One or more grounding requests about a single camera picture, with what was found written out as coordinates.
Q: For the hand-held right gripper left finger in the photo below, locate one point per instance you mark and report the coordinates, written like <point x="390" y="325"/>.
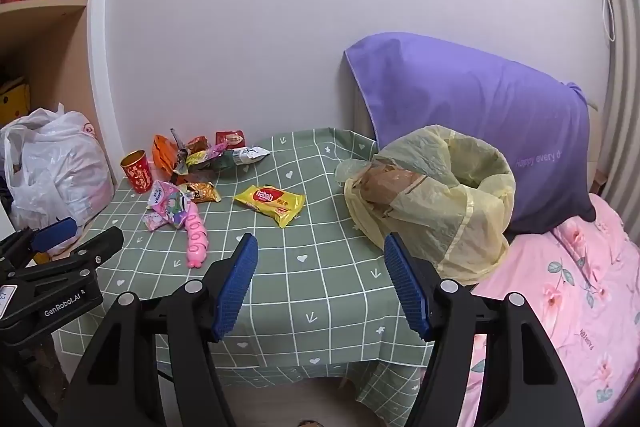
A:
<point x="235" y="287"/>

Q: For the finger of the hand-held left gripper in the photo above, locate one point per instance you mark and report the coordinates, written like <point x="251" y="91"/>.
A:
<point x="55" y="231"/>
<point x="95" y="247"/>

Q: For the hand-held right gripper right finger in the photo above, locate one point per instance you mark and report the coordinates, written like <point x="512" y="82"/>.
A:
<point x="407" y="292"/>

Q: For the bin with yellow bag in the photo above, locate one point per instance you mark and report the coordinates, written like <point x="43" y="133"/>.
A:
<point x="450" y="227"/>

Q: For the pink cartoon wrapper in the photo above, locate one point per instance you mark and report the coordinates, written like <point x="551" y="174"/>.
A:
<point x="162" y="194"/>

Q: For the yellow wafer packet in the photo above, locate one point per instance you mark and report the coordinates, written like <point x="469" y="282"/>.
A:
<point x="270" y="202"/>

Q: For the brown trash bin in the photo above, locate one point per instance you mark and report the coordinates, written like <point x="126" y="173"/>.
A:
<point x="390" y="184"/>

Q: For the orange snack wrapper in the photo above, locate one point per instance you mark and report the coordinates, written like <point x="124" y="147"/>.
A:
<point x="162" y="154"/>

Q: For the red snack packet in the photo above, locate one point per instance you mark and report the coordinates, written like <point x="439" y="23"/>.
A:
<point x="231" y="139"/>

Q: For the pink caterpillar toy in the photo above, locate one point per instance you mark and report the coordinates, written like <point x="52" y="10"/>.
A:
<point x="196" y="237"/>

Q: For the white plastic bag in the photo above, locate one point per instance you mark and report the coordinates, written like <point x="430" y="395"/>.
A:
<point x="60" y="167"/>

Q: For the small pink wrapper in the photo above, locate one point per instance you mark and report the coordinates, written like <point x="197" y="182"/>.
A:
<point x="154" y="221"/>

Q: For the green checked tablecloth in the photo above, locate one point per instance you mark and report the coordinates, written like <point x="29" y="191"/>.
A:
<point x="300" y="277"/>

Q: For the red paper cup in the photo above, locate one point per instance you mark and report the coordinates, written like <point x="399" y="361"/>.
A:
<point x="136" y="172"/>

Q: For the green pink wrapper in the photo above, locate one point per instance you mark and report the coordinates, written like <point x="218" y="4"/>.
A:
<point x="180" y="209"/>

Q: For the brown gold snack packet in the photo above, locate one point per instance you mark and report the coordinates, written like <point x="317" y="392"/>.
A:
<point x="202" y="192"/>

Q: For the dark stick wrapper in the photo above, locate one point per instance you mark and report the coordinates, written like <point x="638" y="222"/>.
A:
<point x="178" y="147"/>

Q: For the yellow box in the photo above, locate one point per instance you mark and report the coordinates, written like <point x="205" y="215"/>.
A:
<point x="12" y="102"/>

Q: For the yellow pink snack wrapper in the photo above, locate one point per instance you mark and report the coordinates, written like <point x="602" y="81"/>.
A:
<point x="205" y="154"/>

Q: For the pink floral bed sheet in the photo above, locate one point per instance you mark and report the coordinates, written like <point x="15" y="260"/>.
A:
<point x="575" y="307"/>

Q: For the purple pillow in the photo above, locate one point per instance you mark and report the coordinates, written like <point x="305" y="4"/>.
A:
<point x="475" y="107"/>

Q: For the wooden shelf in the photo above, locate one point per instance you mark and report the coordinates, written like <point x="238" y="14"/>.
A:
<point x="55" y="32"/>

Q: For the beige headboard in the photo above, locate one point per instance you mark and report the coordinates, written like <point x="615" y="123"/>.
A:
<point x="594" y="104"/>

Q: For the white ribbed curtain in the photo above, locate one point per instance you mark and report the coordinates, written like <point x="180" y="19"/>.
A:
<point x="625" y="82"/>

